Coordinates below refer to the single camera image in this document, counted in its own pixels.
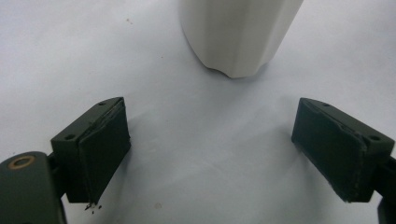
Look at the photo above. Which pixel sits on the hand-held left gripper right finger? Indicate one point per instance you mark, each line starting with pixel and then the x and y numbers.
pixel 336 155

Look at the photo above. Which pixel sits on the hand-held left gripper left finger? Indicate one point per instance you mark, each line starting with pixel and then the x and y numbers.
pixel 99 155

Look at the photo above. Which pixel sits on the cream pump bottle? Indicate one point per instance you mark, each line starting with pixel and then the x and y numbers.
pixel 236 34

